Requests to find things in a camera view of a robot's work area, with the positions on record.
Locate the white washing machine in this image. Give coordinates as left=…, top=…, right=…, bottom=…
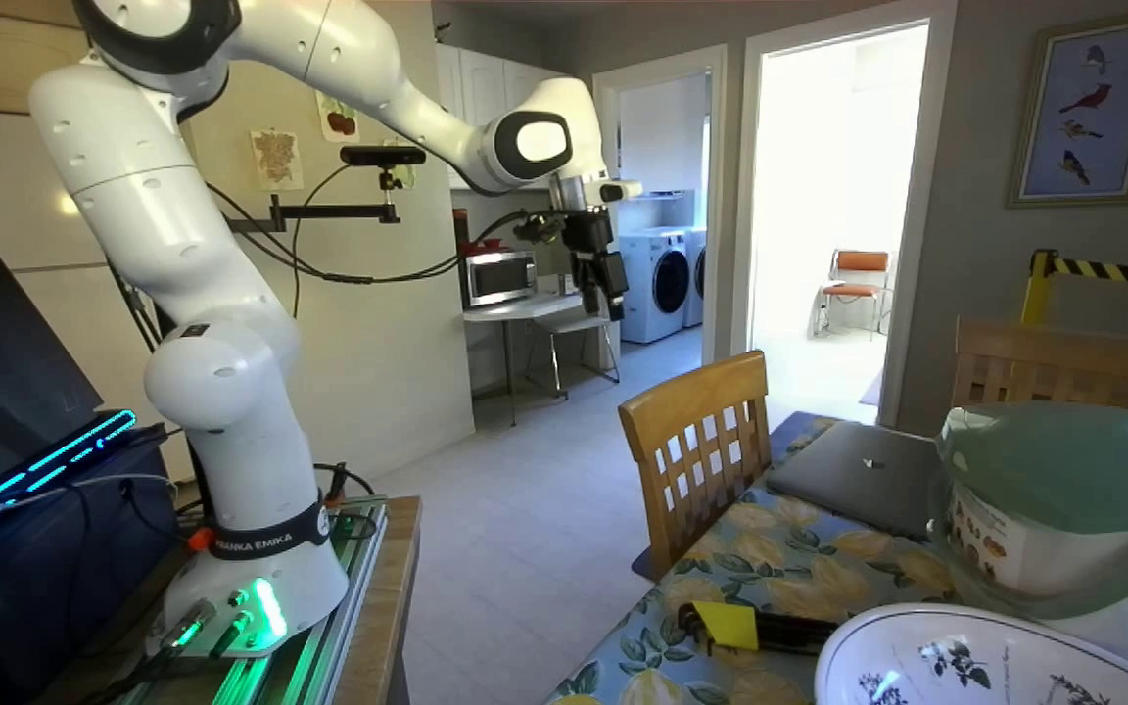
left=616, top=226, right=713, bottom=349

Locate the beige fridge magnet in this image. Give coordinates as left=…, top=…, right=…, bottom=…
left=247, top=127, right=305, bottom=187

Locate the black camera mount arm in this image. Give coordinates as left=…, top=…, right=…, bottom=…
left=227, top=192, right=406, bottom=239

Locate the red fridge magnet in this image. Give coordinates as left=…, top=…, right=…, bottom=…
left=322, top=104, right=363, bottom=144

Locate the black bar camera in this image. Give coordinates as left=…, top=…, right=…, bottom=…
left=338, top=142, right=431, bottom=174

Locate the yellow black caution tape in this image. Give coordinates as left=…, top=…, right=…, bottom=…
left=1014, top=246, right=1128, bottom=333

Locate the metal base plate green light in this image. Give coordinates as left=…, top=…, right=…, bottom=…
left=129, top=502, right=393, bottom=705

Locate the white refrigerator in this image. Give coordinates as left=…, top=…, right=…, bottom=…
left=0, top=104, right=478, bottom=485

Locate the white side table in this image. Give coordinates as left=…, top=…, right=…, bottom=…
left=462, top=292, right=623, bottom=429

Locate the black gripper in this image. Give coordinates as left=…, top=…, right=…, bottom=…
left=559, top=209, right=636, bottom=324

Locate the white wall cabinet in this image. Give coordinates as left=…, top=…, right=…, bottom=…
left=431, top=42, right=594, bottom=192

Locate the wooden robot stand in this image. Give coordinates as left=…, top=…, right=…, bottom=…
left=326, top=493, right=423, bottom=705

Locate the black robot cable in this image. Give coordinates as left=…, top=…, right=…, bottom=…
left=205, top=181, right=566, bottom=292

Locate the silver microwave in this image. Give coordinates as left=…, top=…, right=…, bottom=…
left=462, top=246, right=542, bottom=313

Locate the closed grey laptop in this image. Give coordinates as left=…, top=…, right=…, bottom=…
left=758, top=421, right=949, bottom=541

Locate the orange chair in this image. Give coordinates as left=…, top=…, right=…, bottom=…
left=809, top=246, right=893, bottom=343

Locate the black tool with yellow tag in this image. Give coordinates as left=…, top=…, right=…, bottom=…
left=672, top=597, right=842, bottom=660

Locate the lemon print tablecloth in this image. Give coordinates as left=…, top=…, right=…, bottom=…
left=542, top=408, right=1128, bottom=705

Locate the white botanical print bowl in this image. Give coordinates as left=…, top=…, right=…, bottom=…
left=809, top=598, right=1128, bottom=705

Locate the white pot with green lid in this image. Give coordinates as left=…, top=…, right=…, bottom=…
left=933, top=401, right=1128, bottom=679

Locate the framed bird picture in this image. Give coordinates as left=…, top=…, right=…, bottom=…
left=1006, top=11, right=1128, bottom=212

